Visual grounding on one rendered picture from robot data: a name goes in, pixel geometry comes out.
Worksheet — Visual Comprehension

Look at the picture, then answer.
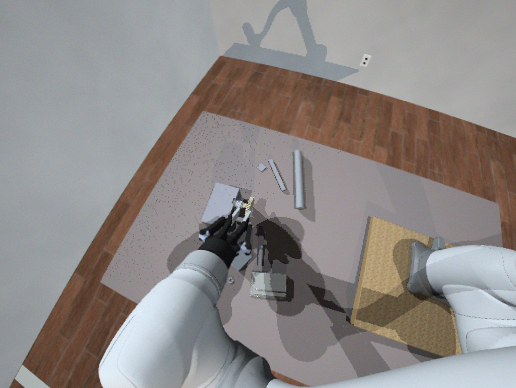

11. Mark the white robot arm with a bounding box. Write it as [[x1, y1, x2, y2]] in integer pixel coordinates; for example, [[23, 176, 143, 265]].
[[99, 237, 516, 388]]

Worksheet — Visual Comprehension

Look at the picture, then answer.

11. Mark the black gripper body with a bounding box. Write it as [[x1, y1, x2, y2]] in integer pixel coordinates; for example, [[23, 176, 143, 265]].
[[198, 233, 240, 270]]

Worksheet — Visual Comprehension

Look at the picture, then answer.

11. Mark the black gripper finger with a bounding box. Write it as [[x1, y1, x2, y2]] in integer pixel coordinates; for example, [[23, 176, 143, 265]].
[[199, 207, 240, 241], [226, 211, 252, 256]]

